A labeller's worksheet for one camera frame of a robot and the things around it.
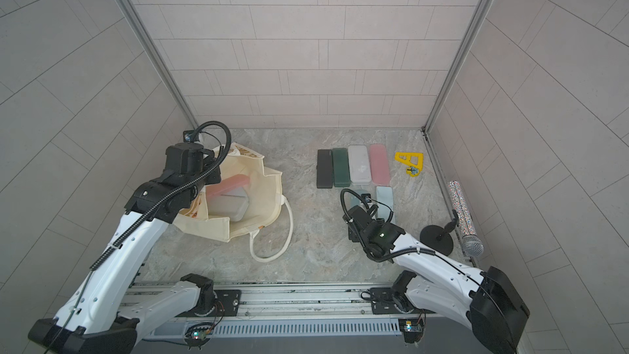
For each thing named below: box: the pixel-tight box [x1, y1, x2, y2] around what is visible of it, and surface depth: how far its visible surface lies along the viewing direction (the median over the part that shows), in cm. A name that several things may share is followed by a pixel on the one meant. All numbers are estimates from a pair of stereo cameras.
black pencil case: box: [316, 149, 334, 189], surface depth 104 cm
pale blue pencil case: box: [375, 186, 396, 225], surface depth 94 cm
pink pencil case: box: [369, 143, 391, 187], surface depth 106 cm
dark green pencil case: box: [332, 147, 351, 188], surface depth 104 cm
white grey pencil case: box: [347, 145, 372, 186], surface depth 101 cm
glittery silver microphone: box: [447, 180, 485, 259], surface depth 66 cm
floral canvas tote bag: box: [172, 141, 295, 264], surface depth 83 cm
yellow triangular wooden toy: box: [394, 152, 424, 177], surface depth 107 cm
